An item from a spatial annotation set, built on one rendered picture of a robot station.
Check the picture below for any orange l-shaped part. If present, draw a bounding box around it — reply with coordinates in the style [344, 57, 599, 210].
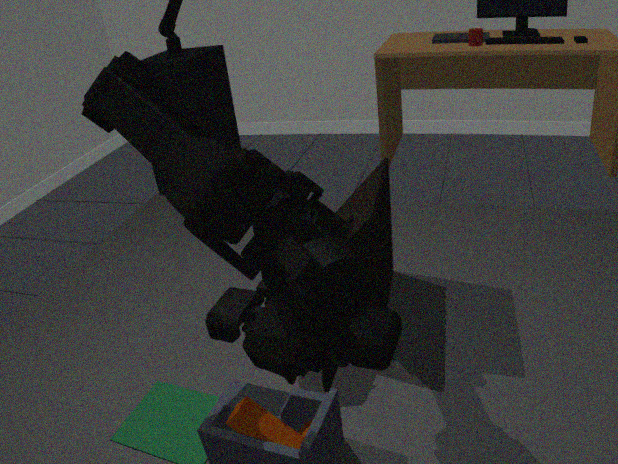
[226, 396, 313, 449]

